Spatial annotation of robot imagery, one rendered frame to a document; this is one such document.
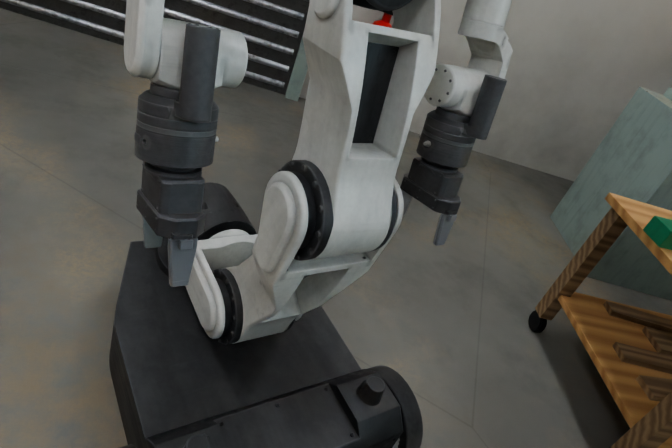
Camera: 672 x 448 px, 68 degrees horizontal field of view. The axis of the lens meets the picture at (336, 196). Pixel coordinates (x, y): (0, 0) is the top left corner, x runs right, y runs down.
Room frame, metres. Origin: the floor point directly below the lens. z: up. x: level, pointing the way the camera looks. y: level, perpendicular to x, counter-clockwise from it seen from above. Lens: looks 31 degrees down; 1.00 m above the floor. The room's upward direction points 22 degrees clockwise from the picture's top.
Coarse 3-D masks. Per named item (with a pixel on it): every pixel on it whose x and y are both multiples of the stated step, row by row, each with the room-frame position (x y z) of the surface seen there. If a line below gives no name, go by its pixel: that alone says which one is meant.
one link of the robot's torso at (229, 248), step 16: (208, 240) 0.77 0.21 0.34; (224, 240) 0.79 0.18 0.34; (240, 240) 0.80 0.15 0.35; (208, 256) 0.75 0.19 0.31; (224, 256) 0.78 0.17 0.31; (240, 256) 0.80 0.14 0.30; (192, 272) 0.71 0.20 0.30; (208, 272) 0.69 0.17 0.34; (192, 288) 0.70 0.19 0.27; (208, 288) 0.67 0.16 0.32; (208, 304) 0.64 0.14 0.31; (208, 320) 0.63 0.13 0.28; (224, 320) 0.63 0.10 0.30
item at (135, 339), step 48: (144, 288) 0.75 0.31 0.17; (144, 336) 0.64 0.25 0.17; (192, 336) 0.68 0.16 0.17; (288, 336) 0.77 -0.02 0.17; (336, 336) 0.82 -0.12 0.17; (144, 384) 0.54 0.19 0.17; (192, 384) 0.58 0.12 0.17; (240, 384) 0.61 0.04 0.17; (288, 384) 0.65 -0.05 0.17; (336, 384) 0.67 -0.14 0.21; (384, 384) 0.67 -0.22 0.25; (144, 432) 0.46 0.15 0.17; (192, 432) 0.47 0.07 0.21; (240, 432) 0.51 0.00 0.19; (288, 432) 0.54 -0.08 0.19; (336, 432) 0.58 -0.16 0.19; (384, 432) 0.62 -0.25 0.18
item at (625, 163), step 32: (640, 96) 2.21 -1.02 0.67; (640, 128) 2.10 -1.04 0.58; (608, 160) 2.14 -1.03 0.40; (640, 160) 1.99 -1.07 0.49; (576, 192) 2.19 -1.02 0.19; (608, 192) 2.02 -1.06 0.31; (640, 192) 1.88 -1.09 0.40; (576, 224) 2.07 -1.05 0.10; (608, 256) 1.83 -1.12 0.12; (640, 256) 1.85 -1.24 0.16; (640, 288) 1.87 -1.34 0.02
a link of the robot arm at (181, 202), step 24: (144, 144) 0.45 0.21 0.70; (168, 144) 0.45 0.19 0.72; (192, 144) 0.47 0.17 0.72; (144, 168) 0.47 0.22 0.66; (168, 168) 0.46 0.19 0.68; (192, 168) 0.48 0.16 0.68; (144, 192) 0.48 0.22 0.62; (168, 192) 0.44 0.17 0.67; (192, 192) 0.46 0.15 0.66; (144, 216) 0.46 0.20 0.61; (168, 216) 0.43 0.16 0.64; (192, 216) 0.45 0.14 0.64
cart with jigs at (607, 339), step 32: (608, 224) 1.34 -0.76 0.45; (640, 224) 1.24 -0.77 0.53; (576, 256) 1.36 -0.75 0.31; (576, 288) 1.33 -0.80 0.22; (544, 320) 1.33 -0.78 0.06; (576, 320) 1.23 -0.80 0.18; (608, 320) 1.29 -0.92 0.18; (640, 320) 1.34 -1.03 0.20; (608, 352) 1.14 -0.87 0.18; (640, 352) 1.17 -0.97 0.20; (608, 384) 1.02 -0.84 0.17; (640, 384) 1.05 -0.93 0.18; (640, 416) 0.94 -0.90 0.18
